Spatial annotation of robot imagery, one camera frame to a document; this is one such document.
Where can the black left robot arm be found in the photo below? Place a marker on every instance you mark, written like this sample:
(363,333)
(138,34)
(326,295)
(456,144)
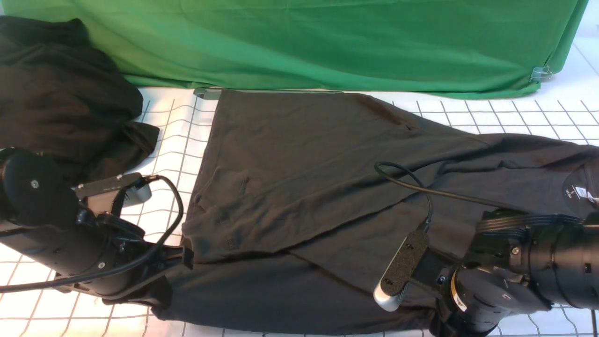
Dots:
(80,235)

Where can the metal binder clip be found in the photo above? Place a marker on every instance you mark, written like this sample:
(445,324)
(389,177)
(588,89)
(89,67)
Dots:
(540,74)

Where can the green backdrop cloth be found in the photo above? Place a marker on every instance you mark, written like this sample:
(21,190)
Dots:
(463,49)

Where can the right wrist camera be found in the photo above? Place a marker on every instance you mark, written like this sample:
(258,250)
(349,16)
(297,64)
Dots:
(394,283)

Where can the gray long-sleeved shirt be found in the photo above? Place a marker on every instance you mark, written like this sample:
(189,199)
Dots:
(291,227)

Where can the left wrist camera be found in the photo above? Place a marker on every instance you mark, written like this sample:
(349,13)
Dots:
(132,188)

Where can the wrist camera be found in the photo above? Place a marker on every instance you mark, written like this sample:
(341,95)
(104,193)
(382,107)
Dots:
(394,283)
(132,188)

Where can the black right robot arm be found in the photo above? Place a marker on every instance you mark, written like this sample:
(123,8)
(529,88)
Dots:
(518,264)

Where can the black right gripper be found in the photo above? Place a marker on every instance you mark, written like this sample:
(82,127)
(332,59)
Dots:
(474,322)

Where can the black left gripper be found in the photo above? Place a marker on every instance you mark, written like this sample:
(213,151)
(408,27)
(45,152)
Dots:
(145,285)

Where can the gray metal strip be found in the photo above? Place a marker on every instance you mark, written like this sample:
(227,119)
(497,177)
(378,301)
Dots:
(210,94)

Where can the black crumpled cloth pile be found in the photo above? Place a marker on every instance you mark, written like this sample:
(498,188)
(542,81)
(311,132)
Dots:
(66,99)

